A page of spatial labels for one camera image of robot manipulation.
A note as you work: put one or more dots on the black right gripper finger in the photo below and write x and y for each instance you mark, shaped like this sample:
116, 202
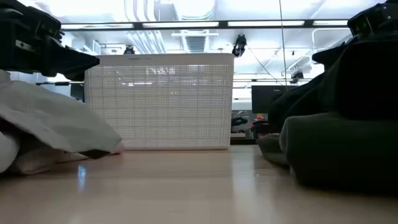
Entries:
331, 56

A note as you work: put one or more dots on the dark grey garment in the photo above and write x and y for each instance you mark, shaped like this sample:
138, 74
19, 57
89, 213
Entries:
342, 146

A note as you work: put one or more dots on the pink waffle-weave cloth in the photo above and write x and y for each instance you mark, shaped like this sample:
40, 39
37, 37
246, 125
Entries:
34, 161

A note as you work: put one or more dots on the small dark monitor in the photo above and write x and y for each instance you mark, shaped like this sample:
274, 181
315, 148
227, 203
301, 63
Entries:
77, 91

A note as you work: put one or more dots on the black horizontal rod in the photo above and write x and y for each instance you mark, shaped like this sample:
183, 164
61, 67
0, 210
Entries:
59, 83

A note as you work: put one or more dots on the beige garment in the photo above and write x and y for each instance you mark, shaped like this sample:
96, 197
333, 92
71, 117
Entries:
53, 118

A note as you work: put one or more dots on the black computer monitor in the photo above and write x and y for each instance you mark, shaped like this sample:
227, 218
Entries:
264, 99

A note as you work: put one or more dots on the white perforated laundry basket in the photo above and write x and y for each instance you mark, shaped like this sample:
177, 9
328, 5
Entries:
158, 105

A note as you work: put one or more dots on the white cloth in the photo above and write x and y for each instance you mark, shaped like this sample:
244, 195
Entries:
7, 152

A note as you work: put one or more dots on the cluttered background desk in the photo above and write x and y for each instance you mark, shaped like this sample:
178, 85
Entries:
247, 126

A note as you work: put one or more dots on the black ceiling-hung camera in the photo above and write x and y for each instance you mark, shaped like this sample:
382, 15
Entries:
129, 50
239, 46
297, 77

